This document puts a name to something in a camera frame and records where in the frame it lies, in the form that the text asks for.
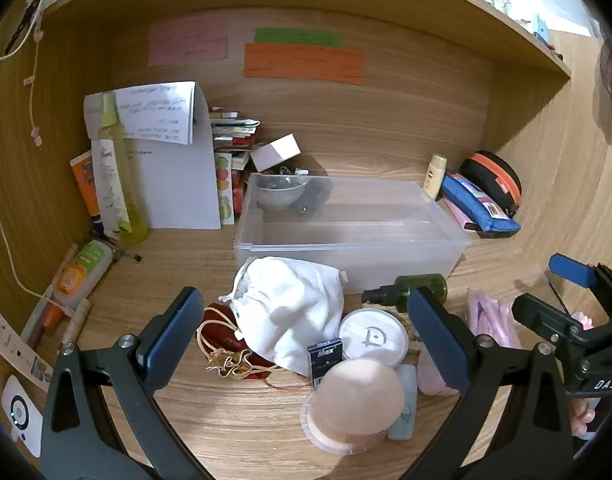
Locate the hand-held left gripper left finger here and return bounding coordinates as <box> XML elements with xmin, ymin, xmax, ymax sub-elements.
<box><xmin>38</xmin><ymin>286</ymin><xmax>212</xmax><ymax>480</ymax></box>

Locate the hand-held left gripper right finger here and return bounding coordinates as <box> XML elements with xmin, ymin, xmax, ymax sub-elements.
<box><xmin>407</xmin><ymin>286</ymin><xmax>577</xmax><ymax>480</ymax></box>

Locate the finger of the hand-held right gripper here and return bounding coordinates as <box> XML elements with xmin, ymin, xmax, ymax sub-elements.
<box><xmin>512</xmin><ymin>294</ymin><xmax>594</xmax><ymax>356</ymax></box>
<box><xmin>548</xmin><ymin>254</ymin><xmax>612</xmax><ymax>313</ymax></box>

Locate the red pouch with gold cord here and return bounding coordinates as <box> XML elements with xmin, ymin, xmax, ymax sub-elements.
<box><xmin>196</xmin><ymin>302</ymin><xmax>287</xmax><ymax>386</ymax></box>

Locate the pink plastic packet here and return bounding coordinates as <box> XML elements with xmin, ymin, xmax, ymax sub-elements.
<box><xmin>466</xmin><ymin>287</ymin><xmax>524</xmax><ymax>351</ymax></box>

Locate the white round compact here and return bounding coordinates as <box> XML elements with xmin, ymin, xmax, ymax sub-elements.
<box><xmin>338</xmin><ymin>308</ymin><xmax>409</xmax><ymax>367</ymax></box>

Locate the black small box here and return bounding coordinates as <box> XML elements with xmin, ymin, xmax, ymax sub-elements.
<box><xmin>306</xmin><ymin>338</ymin><xmax>344</xmax><ymax>391</ymax></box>

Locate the white drawstring bag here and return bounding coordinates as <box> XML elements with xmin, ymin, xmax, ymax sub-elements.
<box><xmin>220</xmin><ymin>256</ymin><xmax>348</xmax><ymax>376</ymax></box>

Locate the clear plastic bin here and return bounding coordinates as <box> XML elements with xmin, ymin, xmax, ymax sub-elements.
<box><xmin>233</xmin><ymin>172</ymin><xmax>473</xmax><ymax>295</ymax></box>

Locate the wooden desktop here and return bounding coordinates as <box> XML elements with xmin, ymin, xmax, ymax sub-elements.
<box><xmin>0</xmin><ymin>0</ymin><xmax>612</xmax><ymax>480</ymax></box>

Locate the person's right hand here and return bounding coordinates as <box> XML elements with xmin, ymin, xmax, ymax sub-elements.
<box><xmin>568</xmin><ymin>399</ymin><xmax>598</xmax><ymax>438</ymax></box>

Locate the pink soft pouch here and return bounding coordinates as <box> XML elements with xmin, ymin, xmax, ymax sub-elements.
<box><xmin>417</xmin><ymin>345</ymin><xmax>459</xmax><ymax>396</ymax></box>

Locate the dark green spray bottle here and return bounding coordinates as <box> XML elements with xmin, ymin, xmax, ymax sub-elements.
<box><xmin>361</xmin><ymin>273</ymin><xmax>448</xmax><ymax>311</ymax></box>

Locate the teal small bottle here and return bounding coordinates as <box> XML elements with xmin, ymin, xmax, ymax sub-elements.
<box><xmin>386</xmin><ymin>364</ymin><xmax>418</xmax><ymax>441</ymax></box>

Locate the beige stick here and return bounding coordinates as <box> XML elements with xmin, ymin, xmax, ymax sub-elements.
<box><xmin>60</xmin><ymin>299</ymin><xmax>93</xmax><ymax>348</ymax></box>

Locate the pink round compact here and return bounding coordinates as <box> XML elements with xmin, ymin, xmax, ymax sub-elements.
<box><xmin>300</xmin><ymin>358</ymin><xmax>406</xmax><ymax>456</ymax></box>

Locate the white orange tube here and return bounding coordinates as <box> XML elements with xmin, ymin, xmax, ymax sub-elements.
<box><xmin>51</xmin><ymin>240</ymin><xmax>114</xmax><ymax>311</ymax></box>

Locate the blue pencil case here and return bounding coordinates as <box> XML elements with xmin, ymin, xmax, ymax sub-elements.
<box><xmin>440</xmin><ymin>172</ymin><xmax>522</xmax><ymax>235</ymax></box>

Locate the black orange zip case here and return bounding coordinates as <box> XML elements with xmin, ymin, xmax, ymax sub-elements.
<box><xmin>459</xmin><ymin>151</ymin><xmax>523</xmax><ymax>220</ymax></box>

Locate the orange marker pen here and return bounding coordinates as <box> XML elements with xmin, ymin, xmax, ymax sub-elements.
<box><xmin>20</xmin><ymin>285</ymin><xmax>67</xmax><ymax>348</ymax></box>

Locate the pink pencil case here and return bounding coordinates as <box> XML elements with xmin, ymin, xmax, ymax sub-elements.
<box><xmin>443</xmin><ymin>195</ymin><xmax>482</xmax><ymax>233</ymax></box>

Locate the white curled paper sheet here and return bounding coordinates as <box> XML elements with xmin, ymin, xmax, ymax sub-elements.
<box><xmin>83</xmin><ymin>81</ymin><xmax>223</xmax><ymax>231</ymax></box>

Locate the white paper strip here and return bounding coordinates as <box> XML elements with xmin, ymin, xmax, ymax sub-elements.
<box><xmin>0</xmin><ymin>322</ymin><xmax>54</xmax><ymax>393</ymax></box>

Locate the cream lotion bottle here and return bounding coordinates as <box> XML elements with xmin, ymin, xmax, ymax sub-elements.
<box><xmin>423</xmin><ymin>154</ymin><xmax>448</xmax><ymax>200</ymax></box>

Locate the orange printed box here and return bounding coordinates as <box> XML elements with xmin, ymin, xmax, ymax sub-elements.
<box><xmin>69</xmin><ymin>155</ymin><xmax>107</xmax><ymax>233</ymax></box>

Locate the white electronic device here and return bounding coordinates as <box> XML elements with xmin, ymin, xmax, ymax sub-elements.
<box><xmin>0</xmin><ymin>375</ymin><xmax>44</xmax><ymax>458</ymax></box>

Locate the white bowl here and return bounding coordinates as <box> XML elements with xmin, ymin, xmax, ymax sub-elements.
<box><xmin>255</xmin><ymin>176</ymin><xmax>309</xmax><ymax>211</ymax></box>

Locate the yellow-green spray bottle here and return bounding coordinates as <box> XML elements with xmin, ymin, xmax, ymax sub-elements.
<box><xmin>97</xmin><ymin>91</ymin><xmax>149</xmax><ymax>246</ymax></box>

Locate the white cardboard box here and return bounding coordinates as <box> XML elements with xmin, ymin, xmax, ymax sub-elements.
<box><xmin>250</xmin><ymin>134</ymin><xmax>302</xmax><ymax>173</ymax></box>

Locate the stack of books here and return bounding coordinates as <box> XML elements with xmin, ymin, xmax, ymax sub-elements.
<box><xmin>208</xmin><ymin>106</ymin><xmax>262</xmax><ymax>153</ymax></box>

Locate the pink paper note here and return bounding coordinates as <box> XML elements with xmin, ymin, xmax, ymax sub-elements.
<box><xmin>147</xmin><ymin>12</ymin><xmax>230</xmax><ymax>68</ymax></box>

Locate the orange paper note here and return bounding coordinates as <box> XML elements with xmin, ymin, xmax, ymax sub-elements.
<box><xmin>242</xmin><ymin>42</ymin><xmax>367</xmax><ymax>85</ymax></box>

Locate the green paper note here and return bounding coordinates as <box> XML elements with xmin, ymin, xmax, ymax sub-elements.
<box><xmin>253</xmin><ymin>27</ymin><xmax>344</xmax><ymax>48</ymax></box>

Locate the white cable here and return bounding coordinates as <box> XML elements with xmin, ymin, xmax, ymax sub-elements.
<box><xmin>0</xmin><ymin>140</ymin><xmax>57</xmax><ymax>306</ymax></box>

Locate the beaded string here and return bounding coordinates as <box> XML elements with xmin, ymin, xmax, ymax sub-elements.
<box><xmin>23</xmin><ymin>30</ymin><xmax>44</xmax><ymax>148</ymax></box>

